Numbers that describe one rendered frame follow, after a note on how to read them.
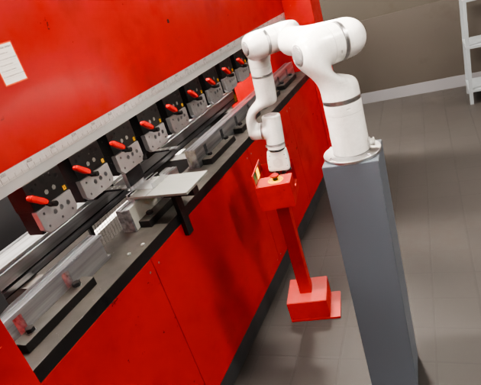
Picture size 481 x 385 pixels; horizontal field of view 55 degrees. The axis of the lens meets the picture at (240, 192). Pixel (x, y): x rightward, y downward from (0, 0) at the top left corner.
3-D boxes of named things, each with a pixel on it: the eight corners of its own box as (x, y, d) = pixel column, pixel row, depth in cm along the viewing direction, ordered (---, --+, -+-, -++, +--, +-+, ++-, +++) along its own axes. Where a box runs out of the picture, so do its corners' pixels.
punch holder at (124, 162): (123, 175, 171) (105, 134, 164) (106, 177, 174) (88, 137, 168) (145, 158, 183) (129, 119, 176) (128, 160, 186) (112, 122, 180)
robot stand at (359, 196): (418, 354, 198) (381, 138, 158) (418, 388, 183) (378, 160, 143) (374, 352, 205) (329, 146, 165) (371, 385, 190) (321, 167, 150)
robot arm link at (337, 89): (369, 95, 143) (355, 16, 134) (319, 116, 138) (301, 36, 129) (346, 92, 154) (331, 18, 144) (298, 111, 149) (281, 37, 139)
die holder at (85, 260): (2, 366, 124) (-15, 339, 120) (-12, 363, 127) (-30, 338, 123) (111, 257, 164) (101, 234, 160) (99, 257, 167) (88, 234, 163)
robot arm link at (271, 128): (263, 147, 208) (283, 144, 205) (257, 118, 202) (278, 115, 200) (266, 140, 215) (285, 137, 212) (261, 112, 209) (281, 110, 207)
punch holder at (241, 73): (241, 82, 266) (233, 53, 260) (228, 85, 270) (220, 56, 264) (250, 75, 278) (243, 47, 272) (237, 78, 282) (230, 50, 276)
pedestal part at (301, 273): (311, 292, 235) (286, 200, 213) (300, 293, 237) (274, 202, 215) (312, 285, 240) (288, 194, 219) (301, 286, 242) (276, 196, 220)
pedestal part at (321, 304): (340, 318, 230) (336, 299, 225) (292, 322, 237) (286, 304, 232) (340, 292, 247) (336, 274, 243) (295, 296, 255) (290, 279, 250)
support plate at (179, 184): (187, 195, 165) (186, 192, 165) (130, 199, 177) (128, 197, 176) (208, 172, 179) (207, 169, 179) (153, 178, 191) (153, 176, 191)
